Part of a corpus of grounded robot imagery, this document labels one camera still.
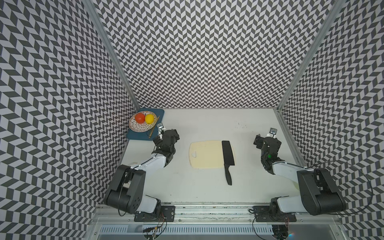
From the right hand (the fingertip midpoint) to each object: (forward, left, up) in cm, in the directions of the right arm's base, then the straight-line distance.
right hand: (265, 138), depth 91 cm
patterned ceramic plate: (+15, +87, -7) cm, 88 cm away
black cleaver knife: (-9, +23, -9) cm, 26 cm away
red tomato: (+21, +84, -4) cm, 87 cm away
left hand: (+3, +61, +3) cm, 62 cm away
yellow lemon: (+21, +77, -4) cm, 80 cm away
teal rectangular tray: (+9, +80, -9) cm, 81 cm away
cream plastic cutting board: (-6, +36, -8) cm, 37 cm away
